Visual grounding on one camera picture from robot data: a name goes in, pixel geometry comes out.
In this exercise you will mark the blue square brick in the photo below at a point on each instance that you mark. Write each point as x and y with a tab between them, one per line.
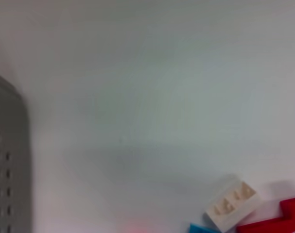
203	229

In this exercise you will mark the dark red curved brick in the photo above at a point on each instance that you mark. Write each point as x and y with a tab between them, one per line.
290	216

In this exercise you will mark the grey perforated storage bin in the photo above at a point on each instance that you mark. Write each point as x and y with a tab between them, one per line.
8	157

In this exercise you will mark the white small brick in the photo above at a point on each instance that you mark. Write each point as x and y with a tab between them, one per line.
234	206

